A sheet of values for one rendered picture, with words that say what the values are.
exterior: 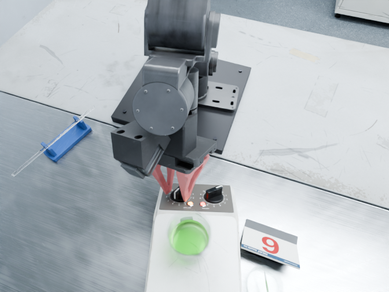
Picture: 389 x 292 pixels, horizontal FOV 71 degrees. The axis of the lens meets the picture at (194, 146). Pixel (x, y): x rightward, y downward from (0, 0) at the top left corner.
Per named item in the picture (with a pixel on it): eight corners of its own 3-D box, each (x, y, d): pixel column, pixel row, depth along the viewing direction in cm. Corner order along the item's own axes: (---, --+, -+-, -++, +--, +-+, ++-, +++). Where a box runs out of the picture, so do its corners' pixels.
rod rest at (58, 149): (81, 122, 60) (76, 112, 57) (92, 130, 59) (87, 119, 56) (44, 154, 55) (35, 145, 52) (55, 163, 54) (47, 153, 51)
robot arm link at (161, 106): (202, 141, 29) (217, 14, 23) (123, 131, 29) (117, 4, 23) (210, 105, 39) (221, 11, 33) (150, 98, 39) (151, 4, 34)
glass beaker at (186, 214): (162, 242, 38) (156, 225, 31) (193, 218, 40) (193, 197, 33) (189, 280, 36) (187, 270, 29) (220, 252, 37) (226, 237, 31)
